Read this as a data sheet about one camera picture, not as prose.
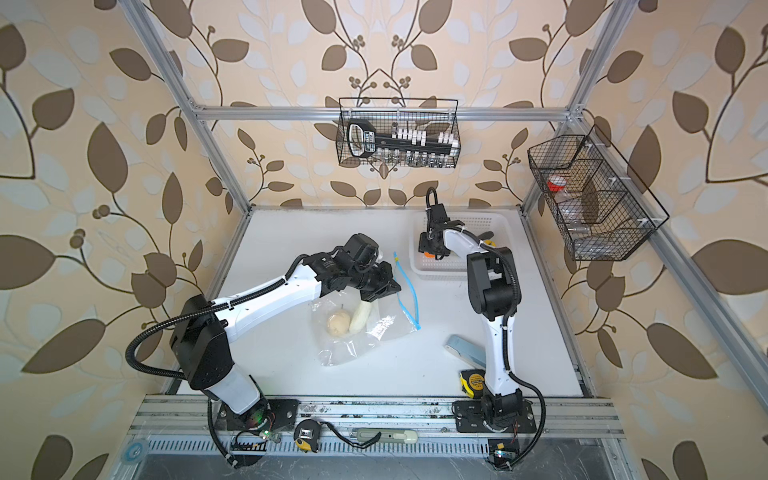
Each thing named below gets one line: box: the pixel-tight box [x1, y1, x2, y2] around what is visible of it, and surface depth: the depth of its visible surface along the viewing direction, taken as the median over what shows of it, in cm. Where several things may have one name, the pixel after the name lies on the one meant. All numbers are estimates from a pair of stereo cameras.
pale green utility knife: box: [349, 428, 418, 444], surface depth 72 cm
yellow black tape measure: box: [459, 369, 486, 399], surface depth 79 cm
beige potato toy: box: [326, 312, 350, 337], surface depth 87 cm
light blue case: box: [444, 334, 486, 369], surface depth 84 cm
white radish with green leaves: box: [348, 300, 372, 334], surface depth 89 cm
